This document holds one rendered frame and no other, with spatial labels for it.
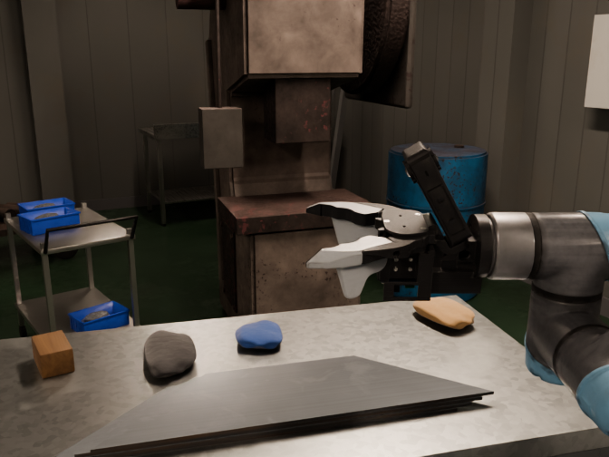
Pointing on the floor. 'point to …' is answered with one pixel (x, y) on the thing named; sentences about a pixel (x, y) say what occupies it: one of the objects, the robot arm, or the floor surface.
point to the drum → (464, 179)
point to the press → (289, 133)
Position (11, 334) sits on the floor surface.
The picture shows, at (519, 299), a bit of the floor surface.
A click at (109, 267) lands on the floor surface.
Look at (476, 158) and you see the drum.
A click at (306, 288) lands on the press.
